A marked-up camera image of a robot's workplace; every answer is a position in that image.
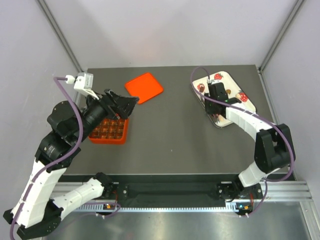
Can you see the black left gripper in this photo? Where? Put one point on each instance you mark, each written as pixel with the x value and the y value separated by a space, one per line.
pixel 122 106

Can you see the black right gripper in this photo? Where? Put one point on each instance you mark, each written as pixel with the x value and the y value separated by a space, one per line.
pixel 208 109

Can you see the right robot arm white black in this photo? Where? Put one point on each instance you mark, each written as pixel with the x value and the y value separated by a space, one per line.
pixel 273 143

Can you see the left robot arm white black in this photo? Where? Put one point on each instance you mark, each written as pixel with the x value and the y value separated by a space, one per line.
pixel 37 214

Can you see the orange chocolate box with grid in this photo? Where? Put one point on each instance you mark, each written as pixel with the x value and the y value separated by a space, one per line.
pixel 110 132

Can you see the white strawberry tray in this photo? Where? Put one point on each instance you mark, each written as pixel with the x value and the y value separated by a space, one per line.
pixel 232 89

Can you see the orange box lid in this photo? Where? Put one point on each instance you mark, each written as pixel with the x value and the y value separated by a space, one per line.
pixel 145 87

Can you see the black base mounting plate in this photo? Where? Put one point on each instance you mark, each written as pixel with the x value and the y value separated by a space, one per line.
pixel 181 194

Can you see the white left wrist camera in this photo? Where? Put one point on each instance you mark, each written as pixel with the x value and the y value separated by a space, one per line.
pixel 84 81

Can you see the aluminium rail frame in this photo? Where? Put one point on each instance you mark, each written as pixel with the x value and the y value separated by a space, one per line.
pixel 195 208

